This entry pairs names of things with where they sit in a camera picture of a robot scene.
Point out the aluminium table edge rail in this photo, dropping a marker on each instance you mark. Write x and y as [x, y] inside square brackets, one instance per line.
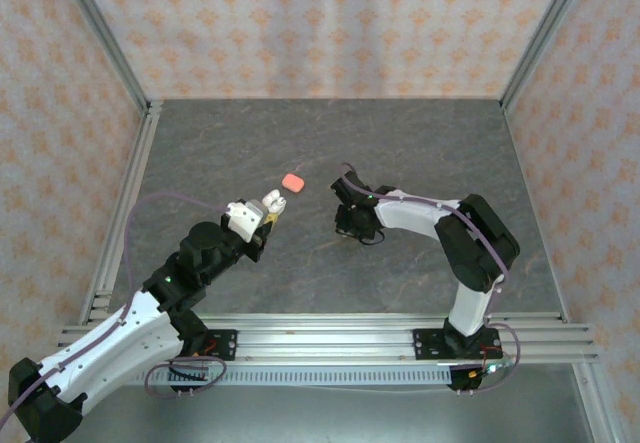
[120, 233]

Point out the white earbud charging case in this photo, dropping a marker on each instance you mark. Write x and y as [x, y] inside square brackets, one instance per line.
[275, 202]

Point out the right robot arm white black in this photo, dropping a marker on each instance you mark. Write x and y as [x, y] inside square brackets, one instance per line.
[480, 243]

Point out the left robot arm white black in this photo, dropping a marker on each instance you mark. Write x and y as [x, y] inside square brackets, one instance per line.
[115, 333]

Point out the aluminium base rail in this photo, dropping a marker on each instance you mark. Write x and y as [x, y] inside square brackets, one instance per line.
[325, 343]

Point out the pink earbud charging case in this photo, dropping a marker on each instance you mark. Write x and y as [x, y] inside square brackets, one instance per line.
[294, 183]

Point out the aluminium frame post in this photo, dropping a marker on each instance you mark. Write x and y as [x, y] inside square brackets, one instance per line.
[100, 33]
[597, 413]
[545, 33]

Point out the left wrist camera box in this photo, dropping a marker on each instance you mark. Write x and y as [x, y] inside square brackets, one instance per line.
[245, 220]

